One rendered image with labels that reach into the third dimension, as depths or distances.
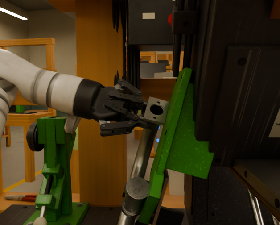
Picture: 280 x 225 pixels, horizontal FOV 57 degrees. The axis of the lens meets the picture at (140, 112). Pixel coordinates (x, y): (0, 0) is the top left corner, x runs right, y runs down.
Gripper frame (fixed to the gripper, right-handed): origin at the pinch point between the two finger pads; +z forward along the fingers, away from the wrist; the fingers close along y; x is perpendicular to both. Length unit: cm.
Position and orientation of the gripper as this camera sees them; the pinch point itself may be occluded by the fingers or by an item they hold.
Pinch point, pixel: (150, 115)
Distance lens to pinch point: 50.1
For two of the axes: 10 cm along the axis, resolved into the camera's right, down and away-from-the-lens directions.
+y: 2.1, -7.5, 6.3
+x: -1.4, 6.1, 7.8
